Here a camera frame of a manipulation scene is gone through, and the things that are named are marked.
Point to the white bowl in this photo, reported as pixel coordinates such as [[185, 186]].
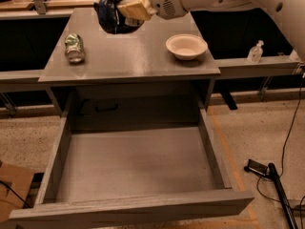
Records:
[[186, 46]]

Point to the brown cardboard box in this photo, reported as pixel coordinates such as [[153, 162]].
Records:
[[15, 183]]

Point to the grey cabinet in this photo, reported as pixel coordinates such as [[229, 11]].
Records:
[[153, 89]]

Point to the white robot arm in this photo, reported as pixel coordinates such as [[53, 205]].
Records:
[[288, 15]]

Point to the grey open top drawer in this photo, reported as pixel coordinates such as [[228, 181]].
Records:
[[119, 178]]

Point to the clear sanitizer bottle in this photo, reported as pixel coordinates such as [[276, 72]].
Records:
[[255, 52]]

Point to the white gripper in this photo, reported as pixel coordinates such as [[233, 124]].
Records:
[[162, 0]]

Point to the green soda can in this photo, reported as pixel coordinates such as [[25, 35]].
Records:
[[74, 48]]

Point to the black lower drawer handle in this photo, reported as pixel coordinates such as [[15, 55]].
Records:
[[101, 106]]

